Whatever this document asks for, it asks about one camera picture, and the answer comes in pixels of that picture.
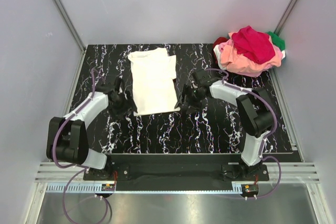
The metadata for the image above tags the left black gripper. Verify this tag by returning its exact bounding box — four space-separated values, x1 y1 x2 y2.
108 90 137 120

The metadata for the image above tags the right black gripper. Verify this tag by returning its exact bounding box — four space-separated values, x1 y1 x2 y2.
174 84 206 114

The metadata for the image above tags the white t-shirt red print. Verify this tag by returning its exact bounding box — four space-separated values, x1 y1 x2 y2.
128 48 180 116

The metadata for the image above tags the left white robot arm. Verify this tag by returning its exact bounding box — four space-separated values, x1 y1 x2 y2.
46 77 137 180

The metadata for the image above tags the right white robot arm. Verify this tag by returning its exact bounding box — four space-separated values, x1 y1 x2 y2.
175 69 277 180

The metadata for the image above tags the pink t-shirt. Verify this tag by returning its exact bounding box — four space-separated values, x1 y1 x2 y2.
217 38 286 77

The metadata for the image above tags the dark red t-shirt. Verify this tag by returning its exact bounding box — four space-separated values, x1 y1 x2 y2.
212 37 228 64

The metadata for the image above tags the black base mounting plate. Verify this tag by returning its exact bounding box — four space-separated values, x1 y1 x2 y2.
82 153 270 183

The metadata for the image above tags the magenta t-shirt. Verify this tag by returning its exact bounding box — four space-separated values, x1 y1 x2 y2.
230 26 275 65

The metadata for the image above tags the green t-shirt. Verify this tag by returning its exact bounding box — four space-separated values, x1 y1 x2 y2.
267 31 286 51

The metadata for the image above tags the aluminium rail profile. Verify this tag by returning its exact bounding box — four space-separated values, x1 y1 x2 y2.
34 162 320 184

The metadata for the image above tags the grey slotted cable duct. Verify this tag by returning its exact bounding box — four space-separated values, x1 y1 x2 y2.
46 184 245 193

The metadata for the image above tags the left aluminium corner post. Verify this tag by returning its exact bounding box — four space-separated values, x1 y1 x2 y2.
52 0 86 52

